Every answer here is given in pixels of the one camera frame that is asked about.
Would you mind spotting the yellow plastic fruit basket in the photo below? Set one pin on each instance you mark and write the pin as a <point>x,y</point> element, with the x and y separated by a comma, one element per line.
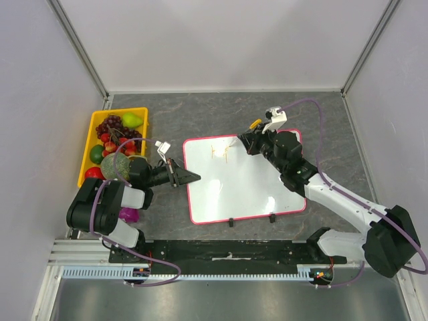
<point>92,138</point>

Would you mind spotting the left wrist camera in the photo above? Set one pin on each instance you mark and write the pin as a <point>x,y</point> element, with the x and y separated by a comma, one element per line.
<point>162,149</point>

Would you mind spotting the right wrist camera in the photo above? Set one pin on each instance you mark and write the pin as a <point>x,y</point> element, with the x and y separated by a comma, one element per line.
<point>276,119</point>

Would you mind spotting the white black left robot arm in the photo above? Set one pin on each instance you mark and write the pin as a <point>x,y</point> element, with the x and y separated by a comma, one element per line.
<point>97,205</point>

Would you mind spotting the purple grape bunch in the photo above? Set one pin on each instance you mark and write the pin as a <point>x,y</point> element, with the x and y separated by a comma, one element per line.
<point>112,125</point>

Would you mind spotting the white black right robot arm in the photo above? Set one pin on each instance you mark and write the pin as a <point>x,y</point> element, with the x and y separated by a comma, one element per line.
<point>385,238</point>

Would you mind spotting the green pear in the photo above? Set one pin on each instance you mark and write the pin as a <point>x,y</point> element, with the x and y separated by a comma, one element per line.
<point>131,120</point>

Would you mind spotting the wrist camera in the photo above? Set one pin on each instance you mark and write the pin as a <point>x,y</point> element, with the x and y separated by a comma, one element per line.
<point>162,149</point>
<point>276,119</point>

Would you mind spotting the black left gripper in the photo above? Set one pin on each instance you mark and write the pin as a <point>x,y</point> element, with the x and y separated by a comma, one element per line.
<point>183,176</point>

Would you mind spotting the red cherry cluster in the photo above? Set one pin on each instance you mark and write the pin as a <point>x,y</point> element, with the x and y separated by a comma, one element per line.
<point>111,145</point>

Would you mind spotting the green lime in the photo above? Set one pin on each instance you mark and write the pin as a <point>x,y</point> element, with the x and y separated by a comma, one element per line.
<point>96,154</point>

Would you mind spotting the purple snack packet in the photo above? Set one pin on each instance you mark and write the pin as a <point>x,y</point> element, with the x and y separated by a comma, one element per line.
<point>129,215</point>

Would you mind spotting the green netted melon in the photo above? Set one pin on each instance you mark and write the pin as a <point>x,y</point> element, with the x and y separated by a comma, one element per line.
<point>116,166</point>

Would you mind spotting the pink framed whiteboard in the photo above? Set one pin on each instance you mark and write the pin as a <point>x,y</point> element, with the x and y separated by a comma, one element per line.
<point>233,185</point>

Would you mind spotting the yellow capped marker pen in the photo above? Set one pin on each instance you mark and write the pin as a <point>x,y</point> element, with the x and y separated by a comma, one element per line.
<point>252,126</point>

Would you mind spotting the red apple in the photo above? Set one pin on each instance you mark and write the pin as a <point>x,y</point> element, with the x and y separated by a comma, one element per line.
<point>94,172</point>

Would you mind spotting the aluminium frame rail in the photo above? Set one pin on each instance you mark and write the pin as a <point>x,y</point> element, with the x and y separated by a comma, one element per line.
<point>78,252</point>

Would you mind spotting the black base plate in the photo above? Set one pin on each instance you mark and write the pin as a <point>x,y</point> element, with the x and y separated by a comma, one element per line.
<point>233,257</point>

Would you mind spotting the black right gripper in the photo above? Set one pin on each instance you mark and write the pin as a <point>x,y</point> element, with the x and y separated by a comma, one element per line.
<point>251,142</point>

